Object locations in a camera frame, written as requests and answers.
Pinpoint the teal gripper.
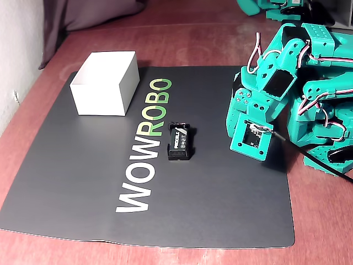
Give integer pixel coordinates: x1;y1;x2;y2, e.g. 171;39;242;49
226;66;298;140

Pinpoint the small black battery pack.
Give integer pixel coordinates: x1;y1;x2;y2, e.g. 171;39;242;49
167;123;197;162

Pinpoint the white open cardboard box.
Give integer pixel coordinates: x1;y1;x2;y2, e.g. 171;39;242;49
69;51;141;116

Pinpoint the black WOWROBO printed mat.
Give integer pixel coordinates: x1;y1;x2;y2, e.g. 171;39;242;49
0;65;296;249

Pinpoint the grey fabric curtain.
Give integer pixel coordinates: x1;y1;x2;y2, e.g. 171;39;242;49
38;0;147;70

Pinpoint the teal wrist camera module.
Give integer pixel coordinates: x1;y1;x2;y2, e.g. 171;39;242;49
229;112;274;161

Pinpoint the white red servo wire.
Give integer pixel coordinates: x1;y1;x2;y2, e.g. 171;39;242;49
247;32;263;74

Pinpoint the black camera cable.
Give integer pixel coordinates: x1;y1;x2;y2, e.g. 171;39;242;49
271;131;353;183

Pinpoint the teal robot base plate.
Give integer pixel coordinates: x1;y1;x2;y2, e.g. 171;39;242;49
303;145;353;179

